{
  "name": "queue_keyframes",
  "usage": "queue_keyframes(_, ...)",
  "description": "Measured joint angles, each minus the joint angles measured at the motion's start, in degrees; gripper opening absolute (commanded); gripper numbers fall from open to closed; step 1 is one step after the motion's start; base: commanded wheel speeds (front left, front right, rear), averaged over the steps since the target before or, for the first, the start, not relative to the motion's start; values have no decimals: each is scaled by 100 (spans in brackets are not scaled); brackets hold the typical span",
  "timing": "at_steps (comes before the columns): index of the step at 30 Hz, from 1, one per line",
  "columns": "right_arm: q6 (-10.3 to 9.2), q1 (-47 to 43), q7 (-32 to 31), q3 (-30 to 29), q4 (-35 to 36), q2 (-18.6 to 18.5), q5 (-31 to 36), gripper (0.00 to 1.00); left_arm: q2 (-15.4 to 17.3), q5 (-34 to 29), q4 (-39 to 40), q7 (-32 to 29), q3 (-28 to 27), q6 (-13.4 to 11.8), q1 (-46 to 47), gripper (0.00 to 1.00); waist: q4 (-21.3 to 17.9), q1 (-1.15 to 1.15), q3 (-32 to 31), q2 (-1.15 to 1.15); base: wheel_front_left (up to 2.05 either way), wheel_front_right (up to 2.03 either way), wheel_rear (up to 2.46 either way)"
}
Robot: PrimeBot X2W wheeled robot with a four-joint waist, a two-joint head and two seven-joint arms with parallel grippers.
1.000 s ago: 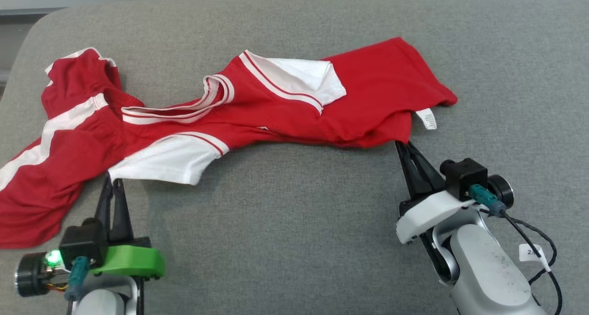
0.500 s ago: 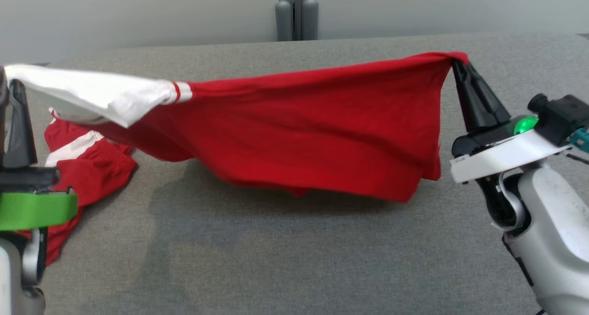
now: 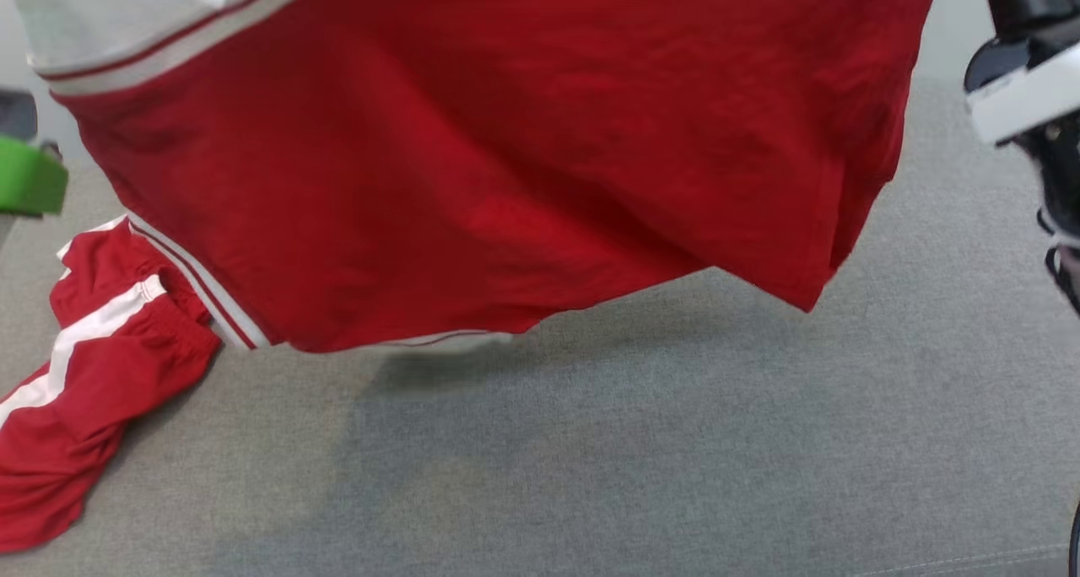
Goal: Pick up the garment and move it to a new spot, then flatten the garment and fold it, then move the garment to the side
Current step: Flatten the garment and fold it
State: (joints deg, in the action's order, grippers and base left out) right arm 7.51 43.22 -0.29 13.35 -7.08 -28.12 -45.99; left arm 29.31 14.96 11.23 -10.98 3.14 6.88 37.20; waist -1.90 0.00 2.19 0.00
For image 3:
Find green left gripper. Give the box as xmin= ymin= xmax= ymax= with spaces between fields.
xmin=0 ymin=134 xmax=70 ymax=219

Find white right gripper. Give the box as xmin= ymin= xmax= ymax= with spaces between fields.
xmin=964 ymin=0 xmax=1080 ymax=148

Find red shorts wide white stripe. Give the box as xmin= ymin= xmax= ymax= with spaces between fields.
xmin=0 ymin=214 xmax=224 ymax=554

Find red shirt thin white stripes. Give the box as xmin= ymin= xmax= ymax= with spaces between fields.
xmin=0 ymin=0 xmax=944 ymax=357

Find grey fabric sofa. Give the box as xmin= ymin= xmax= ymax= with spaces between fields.
xmin=0 ymin=75 xmax=1080 ymax=577

